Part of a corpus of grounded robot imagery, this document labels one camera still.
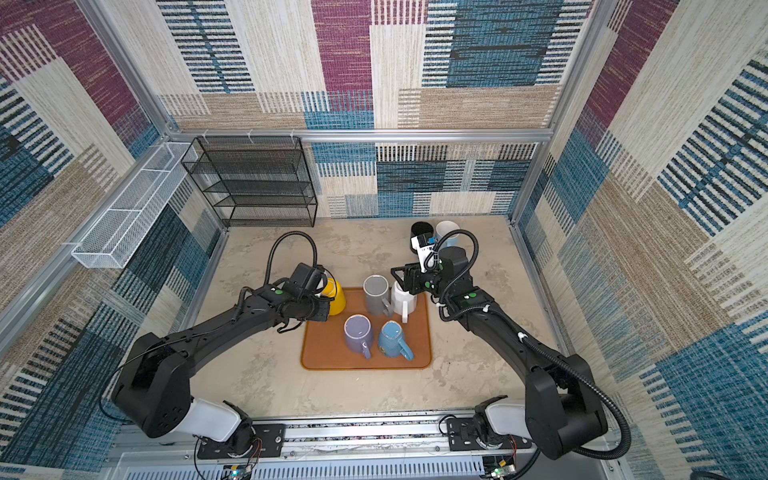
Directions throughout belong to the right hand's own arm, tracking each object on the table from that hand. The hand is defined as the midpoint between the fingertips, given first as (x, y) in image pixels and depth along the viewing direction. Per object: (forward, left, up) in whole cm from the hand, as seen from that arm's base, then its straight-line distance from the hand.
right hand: (399, 272), depth 82 cm
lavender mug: (-11, +12, -13) cm, 21 cm away
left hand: (-3, +21, -10) cm, 23 cm away
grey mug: (-2, +6, -8) cm, 11 cm away
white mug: (-3, -1, -12) cm, 12 cm away
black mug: (+26, -9, -10) cm, 29 cm away
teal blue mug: (-15, +3, -11) cm, 19 cm away
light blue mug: (+26, -17, -10) cm, 32 cm away
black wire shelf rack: (+42, +50, -1) cm, 65 cm away
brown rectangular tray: (-12, +22, -17) cm, 30 cm away
